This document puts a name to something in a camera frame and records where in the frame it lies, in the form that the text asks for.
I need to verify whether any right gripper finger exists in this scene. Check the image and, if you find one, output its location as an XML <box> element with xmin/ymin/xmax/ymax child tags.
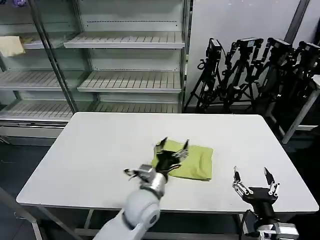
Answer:
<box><xmin>231</xmin><ymin>166</ymin><xmax>251</xmax><ymax>199</ymax></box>
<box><xmin>263</xmin><ymin>166</ymin><xmax>281</xmax><ymax>197</ymax></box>

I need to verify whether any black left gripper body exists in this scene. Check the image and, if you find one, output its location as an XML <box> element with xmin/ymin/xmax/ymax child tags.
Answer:
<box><xmin>154</xmin><ymin>150</ymin><xmax>182</xmax><ymax>177</ymax></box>

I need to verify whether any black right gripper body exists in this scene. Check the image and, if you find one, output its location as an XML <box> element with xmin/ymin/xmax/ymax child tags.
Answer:
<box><xmin>243</xmin><ymin>186</ymin><xmax>279</xmax><ymax>220</ymax></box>

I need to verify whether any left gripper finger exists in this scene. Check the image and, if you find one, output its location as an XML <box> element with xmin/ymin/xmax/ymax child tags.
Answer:
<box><xmin>152</xmin><ymin>136</ymin><xmax>169</xmax><ymax>154</ymax></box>
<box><xmin>174</xmin><ymin>139</ymin><xmax>190</xmax><ymax>161</ymax></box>

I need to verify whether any yellow-green shirt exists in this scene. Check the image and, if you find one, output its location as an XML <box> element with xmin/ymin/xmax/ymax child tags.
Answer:
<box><xmin>151</xmin><ymin>139</ymin><xmax>214</xmax><ymax>183</ymax></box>

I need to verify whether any white table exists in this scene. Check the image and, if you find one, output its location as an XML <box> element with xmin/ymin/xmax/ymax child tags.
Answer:
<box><xmin>16</xmin><ymin>111</ymin><xmax>320</xmax><ymax>240</ymax></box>

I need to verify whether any open metal shelving unit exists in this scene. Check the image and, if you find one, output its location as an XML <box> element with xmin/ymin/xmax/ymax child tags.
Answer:
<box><xmin>63</xmin><ymin>0</ymin><xmax>193</xmax><ymax>114</ymax></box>

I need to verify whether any glass-door shelf cabinet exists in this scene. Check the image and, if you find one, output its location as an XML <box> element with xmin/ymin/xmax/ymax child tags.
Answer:
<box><xmin>0</xmin><ymin>0</ymin><xmax>79</xmax><ymax>146</ymax></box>

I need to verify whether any grey slanted metal beam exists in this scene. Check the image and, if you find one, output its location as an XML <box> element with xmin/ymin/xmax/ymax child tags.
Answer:
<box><xmin>284</xmin><ymin>0</ymin><xmax>311</xmax><ymax>45</ymax></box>

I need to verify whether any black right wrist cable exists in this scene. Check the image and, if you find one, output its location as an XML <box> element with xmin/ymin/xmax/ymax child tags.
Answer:
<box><xmin>240</xmin><ymin>209</ymin><xmax>261</xmax><ymax>238</ymax></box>

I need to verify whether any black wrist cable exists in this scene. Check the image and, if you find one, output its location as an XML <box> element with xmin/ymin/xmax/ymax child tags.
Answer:
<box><xmin>240</xmin><ymin>209</ymin><xmax>261</xmax><ymax>238</ymax></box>
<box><xmin>123</xmin><ymin>167</ymin><xmax>141</xmax><ymax>182</ymax></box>

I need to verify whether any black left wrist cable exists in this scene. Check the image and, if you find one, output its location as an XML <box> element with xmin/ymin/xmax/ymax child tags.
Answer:
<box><xmin>123</xmin><ymin>167</ymin><xmax>141</xmax><ymax>182</ymax></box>

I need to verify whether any black camera tripod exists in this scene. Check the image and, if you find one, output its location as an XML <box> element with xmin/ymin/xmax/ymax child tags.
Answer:
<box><xmin>287</xmin><ymin>41</ymin><xmax>320</xmax><ymax>126</ymax></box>
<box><xmin>219</xmin><ymin>37</ymin><xmax>265</xmax><ymax>114</ymax></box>
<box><xmin>252</xmin><ymin>37</ymin><xmax>296</xmax><ymax>119</ymax></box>
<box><xmin>183</xmin><ymin>38</ymin><xmax>225</xmax><ymax>113</ymax></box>

